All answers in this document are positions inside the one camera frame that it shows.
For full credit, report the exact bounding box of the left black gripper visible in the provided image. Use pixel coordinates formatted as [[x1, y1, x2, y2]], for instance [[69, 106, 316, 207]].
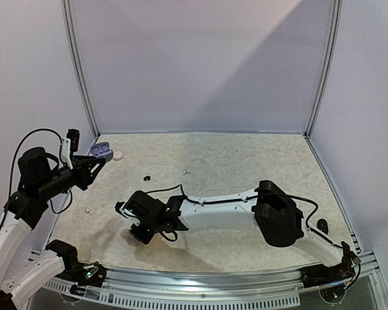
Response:
[[37, 154, 105, 199]]

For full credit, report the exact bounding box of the right aluminium frame post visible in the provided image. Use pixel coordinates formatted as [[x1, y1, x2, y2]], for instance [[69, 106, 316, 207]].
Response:
[[304, 0, 343, 140]]

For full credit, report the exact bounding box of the aluminium front rail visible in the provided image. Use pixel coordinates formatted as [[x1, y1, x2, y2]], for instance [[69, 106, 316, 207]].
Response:
[[26, 252, 388, 309]]

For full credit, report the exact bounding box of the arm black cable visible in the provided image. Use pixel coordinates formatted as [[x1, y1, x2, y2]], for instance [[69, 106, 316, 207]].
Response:
[[9, 128, 64, 201], [290, 195, 319, 230]]

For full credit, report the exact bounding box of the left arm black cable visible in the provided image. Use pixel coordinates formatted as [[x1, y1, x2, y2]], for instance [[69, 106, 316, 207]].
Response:
[[9, 128, 64, 201]]

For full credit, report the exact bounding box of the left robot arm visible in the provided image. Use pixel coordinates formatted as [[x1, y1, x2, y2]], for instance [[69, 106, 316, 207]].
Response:
[[0, 147, 106, 309]]

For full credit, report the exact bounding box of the left aluminium frame post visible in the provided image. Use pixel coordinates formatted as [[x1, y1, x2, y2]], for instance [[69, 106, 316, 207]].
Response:
[[61, 0, 100, 138]]

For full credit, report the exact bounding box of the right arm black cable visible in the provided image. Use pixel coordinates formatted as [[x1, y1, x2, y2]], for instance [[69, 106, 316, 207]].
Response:
[[290, 195, 319, 230]]

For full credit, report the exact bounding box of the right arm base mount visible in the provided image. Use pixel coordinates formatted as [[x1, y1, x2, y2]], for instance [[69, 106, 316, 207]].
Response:
[[299, 256, 361, 288]]

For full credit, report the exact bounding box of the white round charging case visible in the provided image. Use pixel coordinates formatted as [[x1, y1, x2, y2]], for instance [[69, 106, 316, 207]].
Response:
[[113, 151, 124, 161]]

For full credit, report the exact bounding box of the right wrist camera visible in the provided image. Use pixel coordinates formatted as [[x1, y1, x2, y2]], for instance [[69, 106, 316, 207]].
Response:
[[114, 201, 125, 215]]

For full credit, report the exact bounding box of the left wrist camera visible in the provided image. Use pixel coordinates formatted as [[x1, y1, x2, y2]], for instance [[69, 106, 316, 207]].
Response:
[[60, 129, 80, 170]]

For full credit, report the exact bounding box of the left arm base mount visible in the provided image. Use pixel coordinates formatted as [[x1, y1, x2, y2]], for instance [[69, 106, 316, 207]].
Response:
[[56, 262, 107, 287]]

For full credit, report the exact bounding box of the purple earbud charging case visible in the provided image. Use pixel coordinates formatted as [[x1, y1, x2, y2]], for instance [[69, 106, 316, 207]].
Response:
[[90, 141, 114, 162]]

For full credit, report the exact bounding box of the aluminium frame post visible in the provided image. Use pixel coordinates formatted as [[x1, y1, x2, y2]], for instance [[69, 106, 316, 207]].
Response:
[[304, 0, 343, 140], [61, 0, 100, 138]]

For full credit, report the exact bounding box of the black oval charging case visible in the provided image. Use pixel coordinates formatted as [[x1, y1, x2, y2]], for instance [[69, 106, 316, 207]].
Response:
[[316, 218, 329, 234]]

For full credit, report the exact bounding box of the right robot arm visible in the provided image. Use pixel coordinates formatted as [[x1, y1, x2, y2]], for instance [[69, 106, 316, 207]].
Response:
[[115, 180, 360, 282]]

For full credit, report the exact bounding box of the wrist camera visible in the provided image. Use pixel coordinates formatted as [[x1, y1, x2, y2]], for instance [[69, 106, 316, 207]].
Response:
[[114, 201, 125, 215], [60, 129, 80, 170]]

